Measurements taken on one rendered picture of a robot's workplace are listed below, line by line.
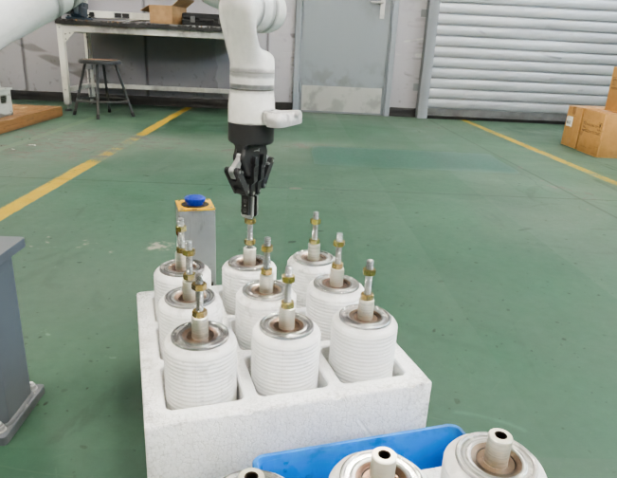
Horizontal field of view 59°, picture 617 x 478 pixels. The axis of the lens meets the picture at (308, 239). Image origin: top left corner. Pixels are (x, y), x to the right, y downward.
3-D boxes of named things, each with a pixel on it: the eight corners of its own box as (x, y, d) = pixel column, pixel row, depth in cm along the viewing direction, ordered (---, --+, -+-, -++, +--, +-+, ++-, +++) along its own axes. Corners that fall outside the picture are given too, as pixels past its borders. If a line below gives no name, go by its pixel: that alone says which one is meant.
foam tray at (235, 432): (152, 542, 70) (144, 428, 64) (141, 376, 105) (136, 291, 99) (418, 483, 82) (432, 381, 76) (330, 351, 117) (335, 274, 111)
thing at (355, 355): (361, 395, 91) (371, 298, 85) (399, 430, 83) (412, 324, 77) (313, 413, 86) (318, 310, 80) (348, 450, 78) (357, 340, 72)
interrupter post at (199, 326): (204, 343, 70) (204, 321, 69) (188, 340, 70) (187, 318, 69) (212, 335, 72) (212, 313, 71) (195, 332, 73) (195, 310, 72)
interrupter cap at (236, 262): (250, 277, 91) (251, 273, 91) (218, 265, 95) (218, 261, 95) (279, 264, 97) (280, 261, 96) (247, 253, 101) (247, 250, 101)
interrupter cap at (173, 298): (165, 313, 77) (165, 308, 77) (163, 291, 84) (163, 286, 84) (218, 308, 79) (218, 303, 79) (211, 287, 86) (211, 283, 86)
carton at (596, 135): (630, 158, 375) (641, 115, 365) (596, 157, 374) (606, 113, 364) (607, 151, 403) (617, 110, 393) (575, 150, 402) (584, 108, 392)
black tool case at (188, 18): (184, 26, 501) (183, 14, 497) (229, 28, 508) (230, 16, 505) (181, 25, 469) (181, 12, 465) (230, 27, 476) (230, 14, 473)
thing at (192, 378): (219, 480, 72) (218, 361, 66) (154, 463, 74) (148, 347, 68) (246, 433, 80) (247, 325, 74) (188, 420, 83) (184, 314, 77)
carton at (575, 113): (597, 145, 430) (606, 106, 420) (613, 150, 408) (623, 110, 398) (560, 143, 430) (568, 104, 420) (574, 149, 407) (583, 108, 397)
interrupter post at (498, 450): (491, 474, 50) (497, 445, 49) (477, 456, 52) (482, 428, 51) (513, 470, 51) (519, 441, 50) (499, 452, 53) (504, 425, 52)
